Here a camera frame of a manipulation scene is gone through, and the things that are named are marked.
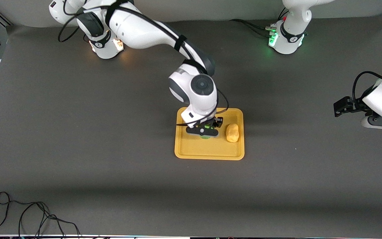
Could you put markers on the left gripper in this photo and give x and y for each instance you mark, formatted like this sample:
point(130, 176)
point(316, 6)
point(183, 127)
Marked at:
point(357, 105)

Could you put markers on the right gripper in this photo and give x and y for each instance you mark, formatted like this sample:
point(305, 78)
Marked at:
point(216, 122)

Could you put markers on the green apple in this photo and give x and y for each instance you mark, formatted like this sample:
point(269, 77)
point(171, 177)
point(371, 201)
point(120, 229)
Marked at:
point(206, 126)

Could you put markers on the yellow potato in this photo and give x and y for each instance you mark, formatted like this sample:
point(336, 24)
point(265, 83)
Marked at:
point(232, 132)

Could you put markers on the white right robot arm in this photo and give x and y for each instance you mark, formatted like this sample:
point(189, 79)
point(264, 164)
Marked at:
point(138, 30)

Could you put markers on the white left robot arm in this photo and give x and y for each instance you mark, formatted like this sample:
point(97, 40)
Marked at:
point(288, 43)

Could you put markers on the yellow rectangular plastic tray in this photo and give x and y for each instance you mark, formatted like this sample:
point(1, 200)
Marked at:
point(204, 149)

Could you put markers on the dark grey table mat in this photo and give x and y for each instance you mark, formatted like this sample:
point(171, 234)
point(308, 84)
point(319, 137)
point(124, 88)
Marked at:
point(78, 132)

